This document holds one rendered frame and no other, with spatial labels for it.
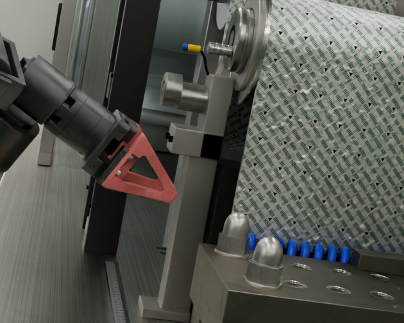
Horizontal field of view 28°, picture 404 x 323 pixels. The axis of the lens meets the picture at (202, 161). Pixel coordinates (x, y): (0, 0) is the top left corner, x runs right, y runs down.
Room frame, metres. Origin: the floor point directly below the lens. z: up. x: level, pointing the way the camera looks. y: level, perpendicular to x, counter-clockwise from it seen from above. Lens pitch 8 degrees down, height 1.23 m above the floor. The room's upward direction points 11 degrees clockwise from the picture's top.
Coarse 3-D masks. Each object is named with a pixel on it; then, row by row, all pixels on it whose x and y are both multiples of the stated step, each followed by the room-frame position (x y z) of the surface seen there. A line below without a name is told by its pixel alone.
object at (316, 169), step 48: (288, 96) 0.89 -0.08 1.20; (288, 144) 0.89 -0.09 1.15; (336, 144) 0.91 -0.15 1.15; (384, 144) 0.92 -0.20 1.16; (240, 192) 0.89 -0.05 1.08; (288, 192) 0.90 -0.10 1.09; (336, 192) 0.91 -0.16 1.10; (384, 192) 0.92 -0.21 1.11; (288, 240) 0.90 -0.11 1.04; (336, 240) 0.91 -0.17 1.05; (384, 240) 0.92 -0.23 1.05
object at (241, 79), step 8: (248, 0) 0.97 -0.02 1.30; (256, 0) 0.93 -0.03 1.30; (248, 8) 0.96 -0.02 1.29; (256, 8) 0.92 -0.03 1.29; (256, 16) 0.91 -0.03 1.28; (256, 24) 0.90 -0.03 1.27; (256, 32) 0.90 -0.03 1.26; (256, 40) 0.89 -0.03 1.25; (256, 48) 0.89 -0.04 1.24; (256, 56) 0.89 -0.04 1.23; (248, 64) 0.90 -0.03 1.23; (232, 72) 0.98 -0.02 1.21; (248, 72) 0.90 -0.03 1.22; (240, 80) 0.93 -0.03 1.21; (240, 88) 0.93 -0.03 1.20
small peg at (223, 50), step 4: (208, 44) 0.92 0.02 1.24; (212, 44) 0.92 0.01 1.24; (216, 44) 0.92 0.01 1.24; (220, 44) 0.92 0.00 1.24; (224, 44) 0.92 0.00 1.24; (208, 48) 0.92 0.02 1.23; (212, 48) 0.92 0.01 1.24; (216, 48) 0.92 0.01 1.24; (220, 48) 0.92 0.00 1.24; (224, 48) 0.92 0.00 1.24; (228, 48) 0.92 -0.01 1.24; (232, 48) 0.92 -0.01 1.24; (208, 52) 0.92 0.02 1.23; (212, 52) 0.92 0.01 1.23; (216, 52) 0.92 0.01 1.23; (220, 52) 0.92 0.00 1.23; (224, 52) 0.92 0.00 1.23; (228, 52) 0.92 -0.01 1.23; (232, 52) 0.92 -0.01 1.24; (228, 56) 0.92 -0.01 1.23
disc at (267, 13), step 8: (264, 0) 0.91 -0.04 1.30; (264, 8) 0.90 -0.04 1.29; (264, 16) 0.89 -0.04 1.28; (264, 24) 0.88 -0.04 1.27; (264, 32) 0.88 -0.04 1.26; (264, 40) 0.88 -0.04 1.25; (264, 48) 0.87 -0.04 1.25; (264, 56) 0.88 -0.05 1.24; (256, 64) 0.89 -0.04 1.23; (256, 72) 0.88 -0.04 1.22; (248, 80) 0.91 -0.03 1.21; (256, 80) 0.89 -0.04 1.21; (248, 88) 0.90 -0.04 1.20; (232, 96) 0.97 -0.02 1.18; (240, 96) 0.93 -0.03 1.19; (248, 96) 0.90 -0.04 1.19; (240, 104) 0.93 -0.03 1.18
